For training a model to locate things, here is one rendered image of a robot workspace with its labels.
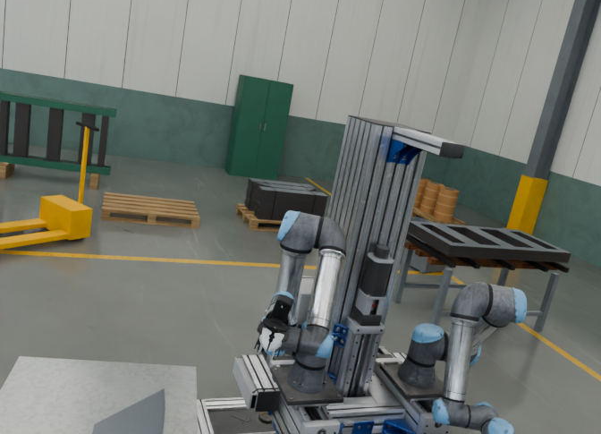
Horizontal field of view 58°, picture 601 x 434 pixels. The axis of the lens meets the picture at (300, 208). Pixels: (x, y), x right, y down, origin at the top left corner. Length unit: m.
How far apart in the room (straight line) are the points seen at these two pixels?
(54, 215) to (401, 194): 4.76
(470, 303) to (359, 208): 0.53
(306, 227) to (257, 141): 8.97
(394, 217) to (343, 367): 0.64
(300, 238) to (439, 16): 11.39
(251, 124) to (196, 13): 2.32
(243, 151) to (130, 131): 2.22
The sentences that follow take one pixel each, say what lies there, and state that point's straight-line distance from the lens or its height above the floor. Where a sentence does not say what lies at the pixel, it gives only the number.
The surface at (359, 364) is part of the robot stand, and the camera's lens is 2.32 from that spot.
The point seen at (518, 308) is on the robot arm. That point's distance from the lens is 1.97.
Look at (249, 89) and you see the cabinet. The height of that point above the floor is 1.70.
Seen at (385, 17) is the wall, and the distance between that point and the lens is 12.33.
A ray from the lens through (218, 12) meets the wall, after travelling 11.11.
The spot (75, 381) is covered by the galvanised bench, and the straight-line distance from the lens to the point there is 2.00.
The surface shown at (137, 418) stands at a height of 1.07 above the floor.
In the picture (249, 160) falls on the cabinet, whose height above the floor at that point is 0.34.
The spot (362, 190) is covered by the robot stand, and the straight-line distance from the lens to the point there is 2.05.
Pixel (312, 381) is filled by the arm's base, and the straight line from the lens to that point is 2.07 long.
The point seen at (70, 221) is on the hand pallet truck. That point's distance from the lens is 6.11.
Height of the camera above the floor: 2.15
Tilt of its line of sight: 14 degrees down
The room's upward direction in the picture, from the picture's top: 11 degrees clockwise
